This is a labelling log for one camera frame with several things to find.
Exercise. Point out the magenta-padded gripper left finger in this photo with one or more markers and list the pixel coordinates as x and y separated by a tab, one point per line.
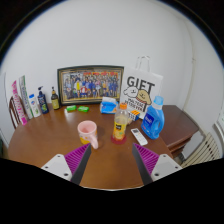
60	166

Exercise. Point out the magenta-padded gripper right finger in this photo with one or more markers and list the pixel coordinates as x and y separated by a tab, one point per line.
163	166

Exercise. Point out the orange-capped clear drink bottle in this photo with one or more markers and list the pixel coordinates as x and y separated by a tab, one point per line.
120	126

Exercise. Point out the white remote control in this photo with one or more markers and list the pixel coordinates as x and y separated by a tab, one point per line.
139	136

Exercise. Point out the dark wooden side table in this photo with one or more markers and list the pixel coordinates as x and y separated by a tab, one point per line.
180	128

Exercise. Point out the white radiator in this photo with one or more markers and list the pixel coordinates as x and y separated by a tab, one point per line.
203	151

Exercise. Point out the pink mug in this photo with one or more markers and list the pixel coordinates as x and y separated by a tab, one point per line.
87	131

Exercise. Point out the blue detergent bottle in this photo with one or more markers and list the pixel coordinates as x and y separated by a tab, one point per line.
152	123

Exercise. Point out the flat round red coaster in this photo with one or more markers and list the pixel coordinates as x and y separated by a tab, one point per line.
118	142

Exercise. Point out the colourful puzzle cube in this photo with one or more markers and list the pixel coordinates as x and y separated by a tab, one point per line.
134	115

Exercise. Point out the brown bottle with yellow label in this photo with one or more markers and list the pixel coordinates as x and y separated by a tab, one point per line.
55	102

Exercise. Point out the white shampoo bottle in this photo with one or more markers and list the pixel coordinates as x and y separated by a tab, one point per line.
34	107

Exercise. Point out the dark blue pump bottle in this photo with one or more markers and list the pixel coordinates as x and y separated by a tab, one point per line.
43	104

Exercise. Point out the blue tissue pack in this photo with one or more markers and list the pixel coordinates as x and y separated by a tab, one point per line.
108	106

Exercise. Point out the white paper gift bag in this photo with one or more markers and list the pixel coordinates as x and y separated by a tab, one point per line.
141	88

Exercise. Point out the framed group photo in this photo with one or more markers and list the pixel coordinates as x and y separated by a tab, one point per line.
90	85

